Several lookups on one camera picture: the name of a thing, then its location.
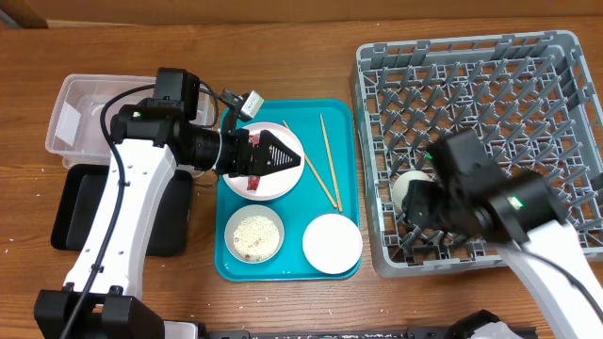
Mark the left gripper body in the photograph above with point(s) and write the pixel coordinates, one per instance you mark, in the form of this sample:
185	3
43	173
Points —
231	156

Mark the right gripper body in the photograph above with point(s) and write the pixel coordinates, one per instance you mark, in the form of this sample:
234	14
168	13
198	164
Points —
436	208

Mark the red wrapper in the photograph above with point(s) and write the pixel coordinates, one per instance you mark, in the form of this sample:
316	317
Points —
253	181

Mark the white cup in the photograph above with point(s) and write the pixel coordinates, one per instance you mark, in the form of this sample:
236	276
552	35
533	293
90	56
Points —
401	186

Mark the grey bowl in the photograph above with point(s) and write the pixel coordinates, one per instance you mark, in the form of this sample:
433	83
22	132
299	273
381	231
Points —
246	211

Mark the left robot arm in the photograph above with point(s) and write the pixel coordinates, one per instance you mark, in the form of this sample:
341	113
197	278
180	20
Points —
101	294

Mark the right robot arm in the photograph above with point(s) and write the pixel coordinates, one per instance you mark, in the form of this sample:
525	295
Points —
522	216

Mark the large white plate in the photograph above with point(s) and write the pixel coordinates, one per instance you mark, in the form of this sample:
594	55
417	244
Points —
277	184

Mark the teal plastic tray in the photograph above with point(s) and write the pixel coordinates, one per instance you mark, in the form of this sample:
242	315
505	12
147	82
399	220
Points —
306	200

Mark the wooden chopstick right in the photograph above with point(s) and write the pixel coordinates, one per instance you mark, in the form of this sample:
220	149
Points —
331	164

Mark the rice pile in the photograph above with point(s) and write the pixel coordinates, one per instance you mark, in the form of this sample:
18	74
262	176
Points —
256	238

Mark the small white plate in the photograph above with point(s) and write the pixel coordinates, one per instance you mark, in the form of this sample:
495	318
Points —
332	244

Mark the grey dish rack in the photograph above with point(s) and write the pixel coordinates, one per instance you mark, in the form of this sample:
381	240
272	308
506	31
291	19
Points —
533	104

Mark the black rectangular tray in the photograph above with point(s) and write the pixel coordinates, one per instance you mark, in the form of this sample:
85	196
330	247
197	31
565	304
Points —
81	196

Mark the clear plastic bin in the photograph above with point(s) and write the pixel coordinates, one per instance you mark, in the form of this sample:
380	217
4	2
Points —
74	130

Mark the black rail bottom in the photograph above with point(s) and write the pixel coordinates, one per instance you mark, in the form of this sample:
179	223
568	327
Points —
482	324

